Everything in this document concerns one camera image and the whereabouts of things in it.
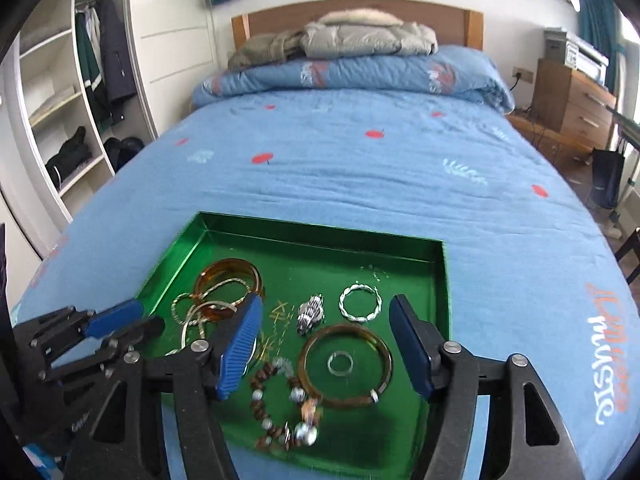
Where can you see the small twisted silver hoop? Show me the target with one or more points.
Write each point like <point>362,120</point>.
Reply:
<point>343,305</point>

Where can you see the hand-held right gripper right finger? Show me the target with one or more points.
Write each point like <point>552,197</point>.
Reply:
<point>412,350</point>

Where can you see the large twisted silver hoop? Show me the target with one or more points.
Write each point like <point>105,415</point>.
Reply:
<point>192,317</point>

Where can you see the green tray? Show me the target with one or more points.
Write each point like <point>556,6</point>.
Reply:
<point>300,270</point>

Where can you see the white drawer cabinet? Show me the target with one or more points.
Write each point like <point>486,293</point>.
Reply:
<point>170,35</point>

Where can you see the hanging dark clothes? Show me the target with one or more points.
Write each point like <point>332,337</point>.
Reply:
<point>110,60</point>

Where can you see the white printer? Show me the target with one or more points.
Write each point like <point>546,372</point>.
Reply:
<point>575,52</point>

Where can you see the thin metal hoop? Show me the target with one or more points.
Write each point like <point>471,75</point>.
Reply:
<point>176,310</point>

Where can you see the silver wristwatch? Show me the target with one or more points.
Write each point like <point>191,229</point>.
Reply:
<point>310,315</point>

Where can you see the olive jacket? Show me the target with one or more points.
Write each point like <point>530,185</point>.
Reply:
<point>260,52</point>

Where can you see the person's left hand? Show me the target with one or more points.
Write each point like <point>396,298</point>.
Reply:
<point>45,462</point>

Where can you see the folded blue quilt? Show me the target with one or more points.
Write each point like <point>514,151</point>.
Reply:
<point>375,75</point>

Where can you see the teal curtain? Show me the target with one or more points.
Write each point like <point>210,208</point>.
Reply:
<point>600,35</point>

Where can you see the wall socket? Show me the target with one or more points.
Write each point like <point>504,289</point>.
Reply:
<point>523,74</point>

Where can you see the wooden nightstand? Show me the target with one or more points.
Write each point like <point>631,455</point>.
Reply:
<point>570,105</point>

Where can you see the grey puffy jacket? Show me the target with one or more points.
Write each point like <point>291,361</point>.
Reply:
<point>360,37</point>

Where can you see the folded dark clothes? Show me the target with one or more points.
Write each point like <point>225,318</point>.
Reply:
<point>70,157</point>

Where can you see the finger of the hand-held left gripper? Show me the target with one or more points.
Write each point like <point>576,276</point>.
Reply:
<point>115,317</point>
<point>145,330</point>

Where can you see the black bag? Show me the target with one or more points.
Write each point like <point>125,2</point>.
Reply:
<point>607,180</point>

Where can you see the dark bag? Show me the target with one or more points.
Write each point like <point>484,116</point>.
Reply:
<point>125,152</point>

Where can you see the silver bangle with clasp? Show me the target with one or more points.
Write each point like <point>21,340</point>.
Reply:
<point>345,328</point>

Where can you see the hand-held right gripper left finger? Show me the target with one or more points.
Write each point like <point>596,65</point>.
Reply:
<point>240,350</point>

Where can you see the white wardrobe shelves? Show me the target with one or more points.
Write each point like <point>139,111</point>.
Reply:
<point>50,85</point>

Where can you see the thick amber bangle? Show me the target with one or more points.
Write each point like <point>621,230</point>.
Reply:
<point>225,266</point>

